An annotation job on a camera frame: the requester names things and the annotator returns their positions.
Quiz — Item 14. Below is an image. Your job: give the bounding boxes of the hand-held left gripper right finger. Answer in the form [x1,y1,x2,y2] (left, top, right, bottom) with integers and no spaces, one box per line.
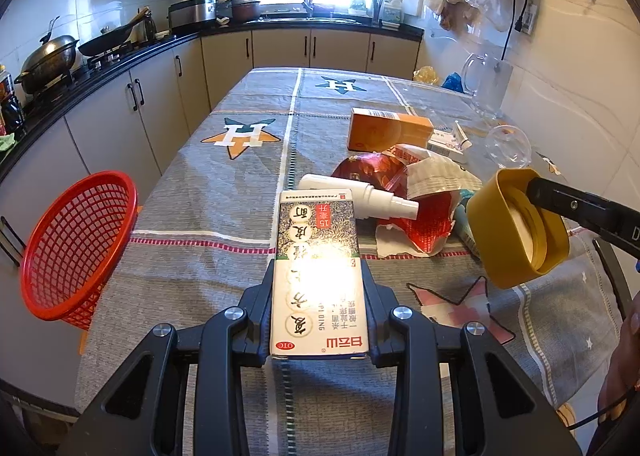
[357,259,583,456]

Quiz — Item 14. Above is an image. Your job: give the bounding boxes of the small white cardboard box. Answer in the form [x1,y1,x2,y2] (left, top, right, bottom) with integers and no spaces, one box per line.
[426,129,473,164]

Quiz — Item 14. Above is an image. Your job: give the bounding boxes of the yellow plastic jar cap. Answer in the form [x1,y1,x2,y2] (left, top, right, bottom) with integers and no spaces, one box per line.
[466,167,571,289]

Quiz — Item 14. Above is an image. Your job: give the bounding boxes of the silver rice cooker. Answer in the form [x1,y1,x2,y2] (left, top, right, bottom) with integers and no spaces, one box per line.
[167,0,218,34]

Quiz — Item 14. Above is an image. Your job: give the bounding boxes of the red foil snack bag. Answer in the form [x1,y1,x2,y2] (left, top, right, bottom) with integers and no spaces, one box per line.
[331,143,458,257]

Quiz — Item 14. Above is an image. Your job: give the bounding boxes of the black frying pan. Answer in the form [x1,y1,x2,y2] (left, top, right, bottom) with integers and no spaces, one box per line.
[77,6,151,58]

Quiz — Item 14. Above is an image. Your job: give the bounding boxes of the black power cable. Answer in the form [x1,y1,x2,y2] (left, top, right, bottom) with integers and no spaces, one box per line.
[500,0,538,62]

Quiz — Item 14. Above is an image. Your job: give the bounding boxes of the cluster of sauce bottles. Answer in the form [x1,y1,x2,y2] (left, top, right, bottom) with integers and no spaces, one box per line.
[0,64,27,137]

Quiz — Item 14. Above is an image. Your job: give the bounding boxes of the red plastic mesh basket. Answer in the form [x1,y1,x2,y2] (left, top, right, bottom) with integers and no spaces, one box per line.
[21,170,140,329]

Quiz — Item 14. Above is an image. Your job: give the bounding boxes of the brown cooking pot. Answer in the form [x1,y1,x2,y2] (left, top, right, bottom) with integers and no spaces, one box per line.
[230,0,262,22]

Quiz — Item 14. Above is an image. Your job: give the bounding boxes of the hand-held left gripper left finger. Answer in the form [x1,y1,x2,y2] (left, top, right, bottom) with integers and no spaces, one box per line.
[57,259,276,456]

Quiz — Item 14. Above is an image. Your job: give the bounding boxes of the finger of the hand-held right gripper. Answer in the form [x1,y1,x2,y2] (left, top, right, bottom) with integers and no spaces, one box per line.
[526,176,640,261]

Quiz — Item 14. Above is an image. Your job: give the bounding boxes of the crumpled white paper wrapper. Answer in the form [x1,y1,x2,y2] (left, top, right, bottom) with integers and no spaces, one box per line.
[405,156,483,202]

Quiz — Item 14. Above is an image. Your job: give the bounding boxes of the white teal tube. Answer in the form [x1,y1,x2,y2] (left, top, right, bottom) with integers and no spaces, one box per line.
[452,189,483,257]

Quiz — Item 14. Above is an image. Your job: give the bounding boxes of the grey star printed tablecloth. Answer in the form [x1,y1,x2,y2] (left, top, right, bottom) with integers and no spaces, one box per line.
[75,67,631,456]

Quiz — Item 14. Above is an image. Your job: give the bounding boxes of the white spray bottle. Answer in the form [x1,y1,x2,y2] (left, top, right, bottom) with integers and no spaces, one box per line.
[298,173,420,221]

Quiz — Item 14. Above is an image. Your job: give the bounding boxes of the white green patterned medicine box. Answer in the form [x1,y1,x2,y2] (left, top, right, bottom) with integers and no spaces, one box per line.
[269,189,372,361]

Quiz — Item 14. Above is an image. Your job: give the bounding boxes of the white ointment tube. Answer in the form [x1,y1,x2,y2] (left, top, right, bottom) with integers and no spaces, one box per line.
[452,120,473,149]

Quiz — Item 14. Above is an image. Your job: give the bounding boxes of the steel wok with lid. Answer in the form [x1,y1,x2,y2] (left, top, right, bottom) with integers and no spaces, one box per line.
[14,16,81,96]

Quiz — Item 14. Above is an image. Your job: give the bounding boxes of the clear glass pitcher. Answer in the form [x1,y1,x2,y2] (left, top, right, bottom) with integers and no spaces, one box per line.
[460,52,515,119]

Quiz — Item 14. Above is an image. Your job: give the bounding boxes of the orange cardboard box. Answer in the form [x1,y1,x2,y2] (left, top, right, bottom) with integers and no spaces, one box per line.
[347,107,435,153]

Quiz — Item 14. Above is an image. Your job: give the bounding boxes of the person's right forearm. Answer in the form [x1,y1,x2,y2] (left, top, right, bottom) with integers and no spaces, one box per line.
[597,291,640,437]

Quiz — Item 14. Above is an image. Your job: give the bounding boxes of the black kitchen countertop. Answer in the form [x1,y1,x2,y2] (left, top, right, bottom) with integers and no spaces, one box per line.
[0,16,426,187]

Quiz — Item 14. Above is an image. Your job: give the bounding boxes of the orange snack pieces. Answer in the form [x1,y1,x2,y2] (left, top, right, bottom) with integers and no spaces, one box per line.
[413,65,441,86]

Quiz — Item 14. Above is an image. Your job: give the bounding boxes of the beige lower kitchen cabinets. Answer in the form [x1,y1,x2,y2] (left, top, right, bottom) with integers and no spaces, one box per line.
[0,29,423,412]

